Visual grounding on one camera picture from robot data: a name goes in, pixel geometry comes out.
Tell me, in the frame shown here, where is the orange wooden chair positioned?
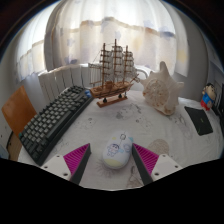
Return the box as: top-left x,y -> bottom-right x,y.
0,85 -> 38,161

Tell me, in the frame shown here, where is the white cartoon-print computer mouse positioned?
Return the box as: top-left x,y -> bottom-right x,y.
102,130 -> 134,170

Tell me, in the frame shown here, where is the wooden sailing ship model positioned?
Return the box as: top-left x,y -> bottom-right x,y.
88,38 -> 140,108

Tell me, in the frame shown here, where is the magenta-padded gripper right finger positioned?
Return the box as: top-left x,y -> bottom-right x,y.
131,143 -> 183,186

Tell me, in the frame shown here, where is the white radiator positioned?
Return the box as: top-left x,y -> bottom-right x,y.
37,64 -> 104,104

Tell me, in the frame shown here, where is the white sheer curtain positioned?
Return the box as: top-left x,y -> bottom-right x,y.
14,0 -> 189,83

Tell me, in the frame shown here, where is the black mouse pad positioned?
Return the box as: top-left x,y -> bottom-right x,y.
183,105 -> 214,136

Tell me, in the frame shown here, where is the black mechanical keyboard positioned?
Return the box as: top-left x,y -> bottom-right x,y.
18,85 -> 94,167

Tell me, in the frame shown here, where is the white printed tablecloth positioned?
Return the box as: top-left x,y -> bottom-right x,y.
18,89 -> 224,190

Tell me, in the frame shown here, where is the large white conch shell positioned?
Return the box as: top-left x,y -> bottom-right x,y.
139,60 -> 185,116

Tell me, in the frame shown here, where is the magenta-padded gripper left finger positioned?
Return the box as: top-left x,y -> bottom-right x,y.
42,143 -> 92,185

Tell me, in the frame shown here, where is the cartoon boy figure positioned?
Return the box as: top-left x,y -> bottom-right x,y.
200,82 -> 217,112

